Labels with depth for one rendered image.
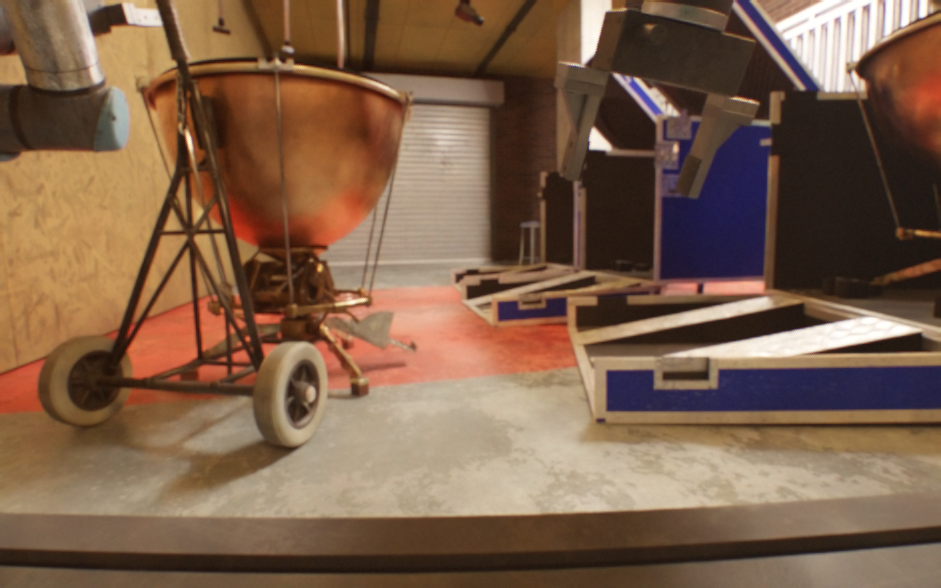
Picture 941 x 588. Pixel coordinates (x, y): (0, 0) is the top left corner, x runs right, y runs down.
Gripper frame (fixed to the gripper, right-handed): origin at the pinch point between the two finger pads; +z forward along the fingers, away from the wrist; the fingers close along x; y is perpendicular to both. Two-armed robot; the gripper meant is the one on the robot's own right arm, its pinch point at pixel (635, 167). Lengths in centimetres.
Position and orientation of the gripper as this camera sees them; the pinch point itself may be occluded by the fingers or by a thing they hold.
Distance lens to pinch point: 51.5
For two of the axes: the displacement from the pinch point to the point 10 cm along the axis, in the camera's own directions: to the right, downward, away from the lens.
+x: 9.8, 0.8, 1.9
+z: -1.6, 8.6, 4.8
